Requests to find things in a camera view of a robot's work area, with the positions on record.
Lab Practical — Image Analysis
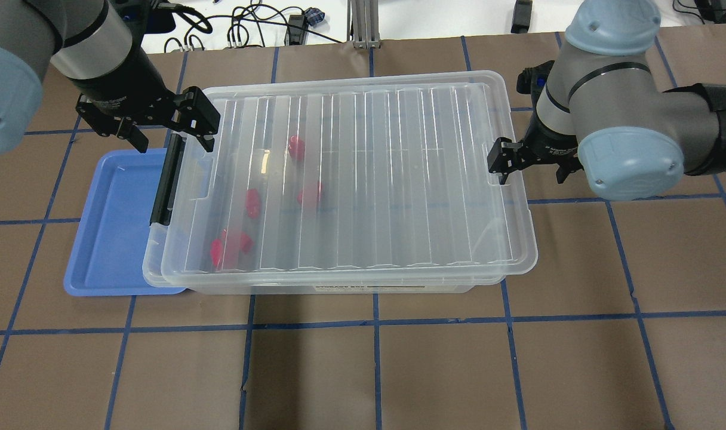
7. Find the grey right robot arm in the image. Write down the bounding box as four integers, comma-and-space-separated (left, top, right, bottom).
487, 1, 726, 201

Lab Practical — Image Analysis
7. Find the black cable bundle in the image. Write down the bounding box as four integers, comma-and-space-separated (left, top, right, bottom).
160, 0, 346, 54

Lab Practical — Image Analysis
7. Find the aluminium frame post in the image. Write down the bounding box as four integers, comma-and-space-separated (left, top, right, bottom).
347, 0, 380, 50

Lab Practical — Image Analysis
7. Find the clear plastic box lid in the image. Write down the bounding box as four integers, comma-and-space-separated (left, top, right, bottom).
160, 70, 539, 286

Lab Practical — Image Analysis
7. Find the black adapter box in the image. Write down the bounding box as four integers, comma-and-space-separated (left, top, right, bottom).
510, 0, 533, 33

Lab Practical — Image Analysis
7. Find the blue plastic tray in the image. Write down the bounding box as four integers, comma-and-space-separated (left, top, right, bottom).
63, 149, 184, 297

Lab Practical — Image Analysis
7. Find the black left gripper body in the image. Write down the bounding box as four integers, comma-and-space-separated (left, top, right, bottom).
75, 42, 184, 131

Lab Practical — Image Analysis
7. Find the red block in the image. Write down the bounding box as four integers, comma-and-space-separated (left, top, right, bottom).
245, 188, 262, 219
210, 238, 238, 272
297, 182, 323, 210
227, 231, 254, 254
287, 134, 305, 162

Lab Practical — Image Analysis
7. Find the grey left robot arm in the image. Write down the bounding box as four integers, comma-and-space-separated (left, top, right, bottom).
0, 1, 220, 154

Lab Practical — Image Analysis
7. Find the clear plastic storage box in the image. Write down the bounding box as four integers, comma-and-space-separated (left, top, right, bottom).
142, 70, 540, 294

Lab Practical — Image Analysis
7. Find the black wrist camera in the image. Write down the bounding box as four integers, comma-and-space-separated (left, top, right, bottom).
515, 60, 556, 98

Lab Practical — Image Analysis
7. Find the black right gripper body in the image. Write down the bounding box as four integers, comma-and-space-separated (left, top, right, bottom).
521, 110, 579, 169

